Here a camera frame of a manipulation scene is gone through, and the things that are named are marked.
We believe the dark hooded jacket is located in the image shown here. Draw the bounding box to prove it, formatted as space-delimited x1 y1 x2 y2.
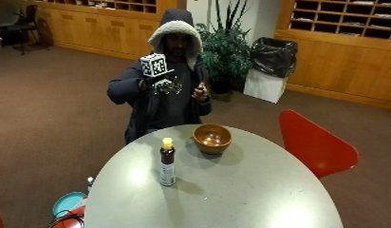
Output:
106 8 213 145

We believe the white marker cube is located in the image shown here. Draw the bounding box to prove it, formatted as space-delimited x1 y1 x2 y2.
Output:
139 52 169 78

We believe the green potted plant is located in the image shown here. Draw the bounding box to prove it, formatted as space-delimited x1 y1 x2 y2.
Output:
195 0 253 95

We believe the brown wooden bowl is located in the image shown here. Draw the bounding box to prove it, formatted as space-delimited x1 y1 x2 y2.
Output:
192 123 233 156

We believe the white bin with black bag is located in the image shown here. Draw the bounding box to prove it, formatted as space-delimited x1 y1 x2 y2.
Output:
242 36 299 105

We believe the dark bottle with yellow cap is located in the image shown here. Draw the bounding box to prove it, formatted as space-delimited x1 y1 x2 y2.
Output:
157 137 177 187

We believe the long wooden cabinet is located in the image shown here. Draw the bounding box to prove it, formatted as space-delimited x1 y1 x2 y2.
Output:
30 0 180 61

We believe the red chair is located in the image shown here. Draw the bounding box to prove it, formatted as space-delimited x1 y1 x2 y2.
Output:
277 109 359 181

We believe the wooden pigeonhole cabinet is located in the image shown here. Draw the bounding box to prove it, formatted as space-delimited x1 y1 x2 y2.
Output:
273 0 391 111

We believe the black chair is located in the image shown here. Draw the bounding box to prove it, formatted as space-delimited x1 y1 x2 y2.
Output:
5 4 51 56

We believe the teal round lid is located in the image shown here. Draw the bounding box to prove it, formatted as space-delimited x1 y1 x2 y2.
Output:
51 191 88 219

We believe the red round object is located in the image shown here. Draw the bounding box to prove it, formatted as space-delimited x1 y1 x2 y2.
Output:
47 204 87 228

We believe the black cable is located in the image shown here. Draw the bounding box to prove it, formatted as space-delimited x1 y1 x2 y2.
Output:
46 213 86 228

